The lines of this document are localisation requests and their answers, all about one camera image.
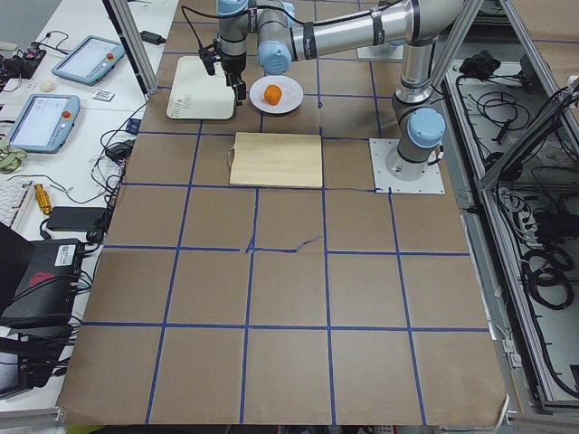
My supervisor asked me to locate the near teach pendant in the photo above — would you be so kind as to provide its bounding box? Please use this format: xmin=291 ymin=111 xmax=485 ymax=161
xmin=7 ymin=94 xmax=81 ymax=154

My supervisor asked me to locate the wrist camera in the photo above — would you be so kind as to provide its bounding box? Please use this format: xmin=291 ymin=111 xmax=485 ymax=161
xmin=198 ymin=39 xmax=221 ymax=76

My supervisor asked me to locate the black power adapter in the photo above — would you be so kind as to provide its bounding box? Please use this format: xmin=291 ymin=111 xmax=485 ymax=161
xmin=46 ymin=206 xmax=105 ymax=231

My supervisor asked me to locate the black computer box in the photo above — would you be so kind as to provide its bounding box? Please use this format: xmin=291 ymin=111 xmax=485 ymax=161
xmin=1 ymin=237 xmax=84 ymax=329

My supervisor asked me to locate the gold cylindrical tool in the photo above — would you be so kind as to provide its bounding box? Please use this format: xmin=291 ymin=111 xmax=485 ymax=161
xmin=34 ymin=184 xmax=52 ymax=215

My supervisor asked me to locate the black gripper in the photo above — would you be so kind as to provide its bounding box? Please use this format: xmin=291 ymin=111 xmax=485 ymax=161
xmin=220 ymin=52 xmax=247 ymax=106

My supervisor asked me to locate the white keyboard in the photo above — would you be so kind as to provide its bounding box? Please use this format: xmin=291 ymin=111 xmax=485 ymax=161
xmin=1 ymin=179 xmax=34 ymax=230

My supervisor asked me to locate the aluminium frame post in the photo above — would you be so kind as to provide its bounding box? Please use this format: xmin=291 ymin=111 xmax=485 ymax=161
xmin=102 ymin=0 xmax=158 ymax=97

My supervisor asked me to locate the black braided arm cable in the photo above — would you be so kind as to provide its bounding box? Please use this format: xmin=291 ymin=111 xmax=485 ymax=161
xmin=180 ymin=4 xmax=223 ymax=55

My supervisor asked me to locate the far teach pendant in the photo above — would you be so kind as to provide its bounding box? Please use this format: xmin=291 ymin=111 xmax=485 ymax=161
xmin=51 ymin=35 xmax=125 ymax=85

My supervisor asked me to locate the teach pendant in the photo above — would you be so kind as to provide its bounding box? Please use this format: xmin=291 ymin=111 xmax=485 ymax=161
xmin=7 ymin=94 xmax=81 ymax=154
xmin=51 ymin=35 xmax=125 ymax=85

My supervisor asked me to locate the white round plate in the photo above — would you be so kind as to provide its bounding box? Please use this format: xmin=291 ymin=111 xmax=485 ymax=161
xmin=250 ymin=75 xmax=304 ymax=114

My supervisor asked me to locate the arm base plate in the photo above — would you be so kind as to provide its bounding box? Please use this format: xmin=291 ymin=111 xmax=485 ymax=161
xmin=369 ymin=138 xmax=445 ymax=195

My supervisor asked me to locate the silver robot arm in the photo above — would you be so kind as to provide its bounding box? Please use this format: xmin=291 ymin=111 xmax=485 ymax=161
xmin=215 ymin=0 xmax=466 ymax=165

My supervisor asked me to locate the cream bear tray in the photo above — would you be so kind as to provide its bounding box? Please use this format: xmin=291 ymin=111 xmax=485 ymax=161
xmin=166 ymin=56 xmax=235 ymax=120

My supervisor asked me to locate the orange fruit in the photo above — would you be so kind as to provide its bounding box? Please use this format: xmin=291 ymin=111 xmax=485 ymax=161
xmin=263 ymin=84 xmax=283 ymax=106

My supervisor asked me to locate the wooden cutting board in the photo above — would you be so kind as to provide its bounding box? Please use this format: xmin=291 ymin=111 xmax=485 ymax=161
xmin=230 ymin=132 xmax=323 ymax=188

